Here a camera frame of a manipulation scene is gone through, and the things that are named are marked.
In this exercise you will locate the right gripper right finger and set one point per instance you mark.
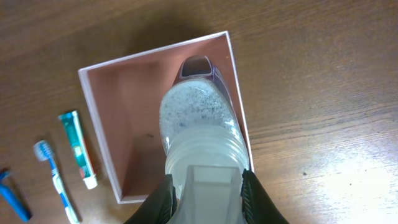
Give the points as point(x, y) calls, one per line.
point(257, 206)

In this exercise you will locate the clear purple spray bottle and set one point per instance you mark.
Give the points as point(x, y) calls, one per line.
point(206, 153)

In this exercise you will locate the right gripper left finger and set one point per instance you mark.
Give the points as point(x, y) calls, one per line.
point(159, 206)

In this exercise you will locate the blue disposable razor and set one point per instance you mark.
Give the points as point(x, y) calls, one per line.
point(13, 200)

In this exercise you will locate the blue white toothbrush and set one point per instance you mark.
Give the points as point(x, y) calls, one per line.
point(44, 152)

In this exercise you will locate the white cardboard box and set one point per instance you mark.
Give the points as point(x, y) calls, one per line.
point(123, 97)

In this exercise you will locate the green toothpaste tube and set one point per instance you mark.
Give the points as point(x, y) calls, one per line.
point(74, 132)

